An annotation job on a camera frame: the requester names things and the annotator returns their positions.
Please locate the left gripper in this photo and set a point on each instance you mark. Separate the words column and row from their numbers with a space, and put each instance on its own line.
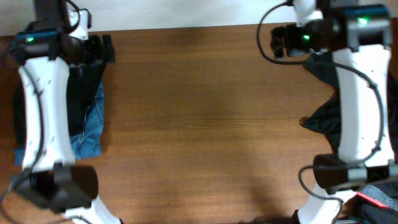
column 106, row 48

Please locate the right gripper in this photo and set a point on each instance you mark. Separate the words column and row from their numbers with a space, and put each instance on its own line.
column 295, row 33

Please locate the black trousers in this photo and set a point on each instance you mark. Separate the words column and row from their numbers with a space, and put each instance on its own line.
column 83, row 84

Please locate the blue denim jeans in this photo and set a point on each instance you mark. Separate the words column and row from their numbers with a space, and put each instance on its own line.
column 86, row 143

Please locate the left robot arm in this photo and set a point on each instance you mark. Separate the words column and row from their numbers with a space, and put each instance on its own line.
column 46, row 50

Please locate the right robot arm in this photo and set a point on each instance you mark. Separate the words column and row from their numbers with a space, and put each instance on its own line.
column 359, row 38

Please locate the black clothes pile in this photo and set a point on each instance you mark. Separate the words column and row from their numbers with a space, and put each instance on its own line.
column 326, row 120

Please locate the grey red-trimmed garment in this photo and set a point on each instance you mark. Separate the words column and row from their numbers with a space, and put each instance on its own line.
column 382, row 195

